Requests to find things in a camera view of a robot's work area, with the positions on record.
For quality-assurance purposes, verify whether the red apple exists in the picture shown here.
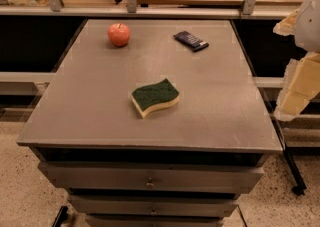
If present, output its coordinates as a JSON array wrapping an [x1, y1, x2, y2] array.
[[107, 23, 131, 47]]

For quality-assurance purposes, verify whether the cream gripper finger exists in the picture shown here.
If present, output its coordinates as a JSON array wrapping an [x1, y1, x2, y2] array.
[[273, 9, 298, 36], [274, 52, 320, 121]]

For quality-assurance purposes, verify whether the black floor stand leg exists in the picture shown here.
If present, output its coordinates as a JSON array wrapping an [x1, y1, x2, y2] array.
[[259, 88, 306, 196]]

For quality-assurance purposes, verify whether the green and yellow sponge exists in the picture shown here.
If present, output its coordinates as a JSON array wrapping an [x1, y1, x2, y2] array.
[[131, 79, 179, 118]]

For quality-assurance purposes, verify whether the dark blue rxbar wrapper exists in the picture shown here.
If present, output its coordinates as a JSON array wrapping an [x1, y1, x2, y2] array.
[[174, 31, 209, 52]]

